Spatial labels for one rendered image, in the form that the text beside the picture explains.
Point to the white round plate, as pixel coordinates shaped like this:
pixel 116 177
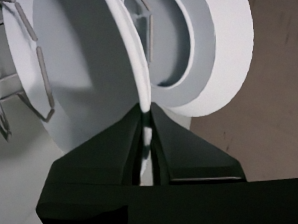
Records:
pixel 202 51
pixel 95 78

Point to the silver wire dish rack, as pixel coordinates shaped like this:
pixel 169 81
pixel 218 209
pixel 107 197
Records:
pixel 8 136

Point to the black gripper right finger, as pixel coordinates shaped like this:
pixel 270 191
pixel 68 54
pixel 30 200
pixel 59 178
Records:
pixel 185 158

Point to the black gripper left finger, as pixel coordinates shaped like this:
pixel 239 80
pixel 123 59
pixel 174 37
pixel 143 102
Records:
pixel 106 157

